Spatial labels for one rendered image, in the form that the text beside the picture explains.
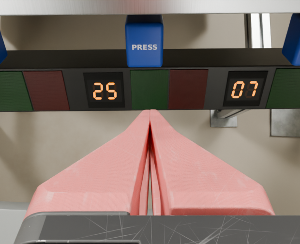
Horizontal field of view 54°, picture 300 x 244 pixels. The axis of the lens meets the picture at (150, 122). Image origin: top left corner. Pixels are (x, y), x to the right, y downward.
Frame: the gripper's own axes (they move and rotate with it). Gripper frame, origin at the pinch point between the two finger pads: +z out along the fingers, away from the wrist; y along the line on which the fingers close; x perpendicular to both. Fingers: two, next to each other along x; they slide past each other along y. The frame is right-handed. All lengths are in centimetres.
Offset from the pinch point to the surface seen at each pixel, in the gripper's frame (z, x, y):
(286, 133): 59, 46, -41
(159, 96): 10.4, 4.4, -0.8
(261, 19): 51, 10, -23
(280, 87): 10.5, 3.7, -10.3
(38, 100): 10.3, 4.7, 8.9
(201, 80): 10.4, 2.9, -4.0
